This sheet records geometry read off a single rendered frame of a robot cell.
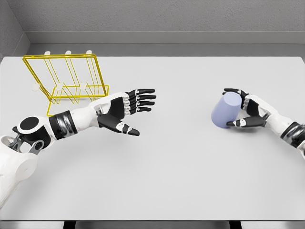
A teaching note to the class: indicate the light purple cup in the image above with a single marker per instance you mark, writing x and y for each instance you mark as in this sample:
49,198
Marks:
225,111

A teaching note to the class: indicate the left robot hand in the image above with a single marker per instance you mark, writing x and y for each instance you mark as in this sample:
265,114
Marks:
117,105

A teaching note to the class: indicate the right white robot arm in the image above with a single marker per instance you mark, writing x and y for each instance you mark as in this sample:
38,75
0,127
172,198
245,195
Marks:
289,131

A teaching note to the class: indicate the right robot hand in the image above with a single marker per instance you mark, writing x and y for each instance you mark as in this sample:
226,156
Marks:
253,107

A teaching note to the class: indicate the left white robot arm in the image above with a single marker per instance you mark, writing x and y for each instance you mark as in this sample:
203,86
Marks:
47,133

